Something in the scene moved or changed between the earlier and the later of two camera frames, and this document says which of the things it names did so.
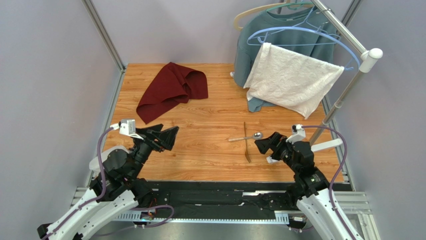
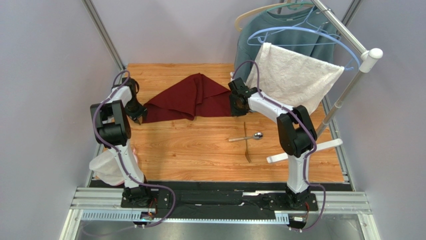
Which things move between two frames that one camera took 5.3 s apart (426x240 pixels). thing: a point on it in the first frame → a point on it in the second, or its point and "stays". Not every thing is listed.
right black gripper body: [277, 146] → [235, 103]
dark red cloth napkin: [173, 85] → [196, 96]
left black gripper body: [143, 147] → [134, 109]
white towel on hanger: [290, 80] stays
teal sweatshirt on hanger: [312, 35] stays
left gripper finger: [156, 128] → [138, 119]
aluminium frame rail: [107, 40] stays
